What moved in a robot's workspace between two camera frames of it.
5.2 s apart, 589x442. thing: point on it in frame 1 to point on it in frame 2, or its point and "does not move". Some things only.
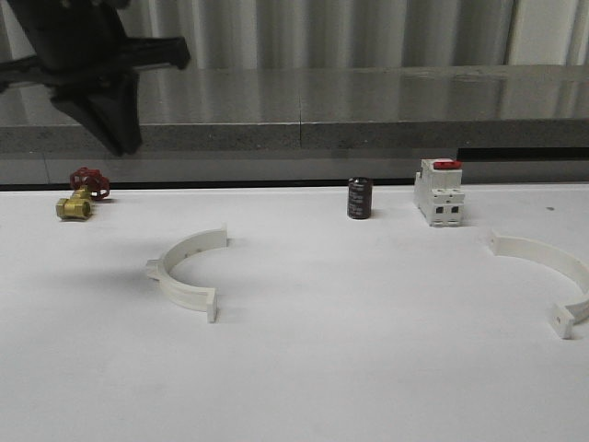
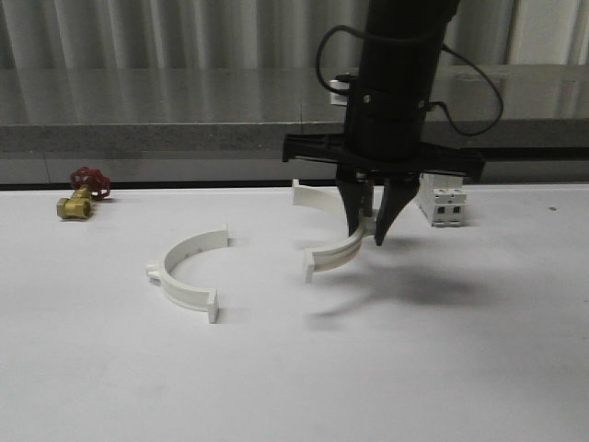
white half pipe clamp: x=160 y=269 does not move
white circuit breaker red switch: x=438 y=191 does not move
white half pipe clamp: x=564 y=316 to x=337 y=255
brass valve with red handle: x=88 y=184 does not move
